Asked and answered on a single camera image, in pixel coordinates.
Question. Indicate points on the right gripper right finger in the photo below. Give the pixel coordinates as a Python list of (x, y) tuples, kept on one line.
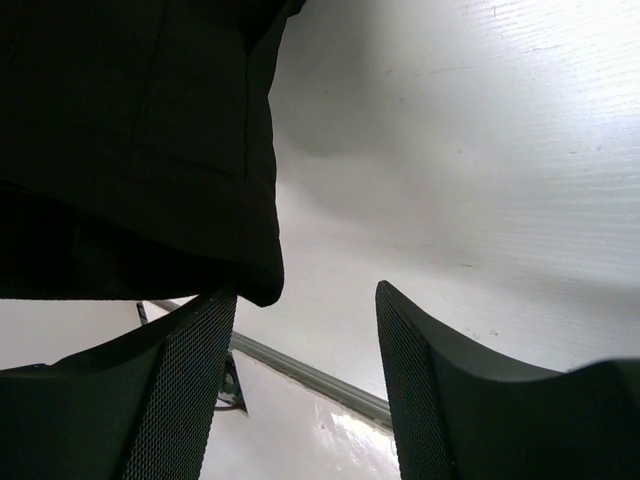
[(460, 410)]

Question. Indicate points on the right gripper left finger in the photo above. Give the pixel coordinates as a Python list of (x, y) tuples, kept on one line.
[(137, 407)]

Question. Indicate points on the black pleated skirt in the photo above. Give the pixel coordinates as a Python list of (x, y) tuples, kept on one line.
[(137, 157)]

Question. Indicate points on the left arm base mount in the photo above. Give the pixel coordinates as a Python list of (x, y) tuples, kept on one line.
[(230, 395)]

